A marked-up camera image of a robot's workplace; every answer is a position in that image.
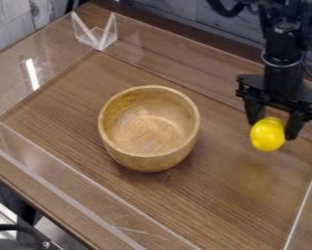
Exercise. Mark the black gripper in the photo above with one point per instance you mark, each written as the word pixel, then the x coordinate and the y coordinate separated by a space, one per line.
pixel 258 98

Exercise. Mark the yellow lemon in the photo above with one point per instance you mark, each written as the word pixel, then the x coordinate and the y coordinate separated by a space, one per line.
pixel 267 134

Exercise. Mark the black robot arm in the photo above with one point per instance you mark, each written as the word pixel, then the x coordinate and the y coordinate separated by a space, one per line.
pixel 279 88

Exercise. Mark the brown wooden bowl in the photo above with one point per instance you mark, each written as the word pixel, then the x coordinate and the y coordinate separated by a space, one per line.
pixel 149 125

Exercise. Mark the clear acrylic tray wall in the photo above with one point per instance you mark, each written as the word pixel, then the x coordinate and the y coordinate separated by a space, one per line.
pixel 230 198

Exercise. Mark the black metal table mount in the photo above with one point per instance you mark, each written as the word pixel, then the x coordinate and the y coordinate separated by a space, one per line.
pixel 47 236

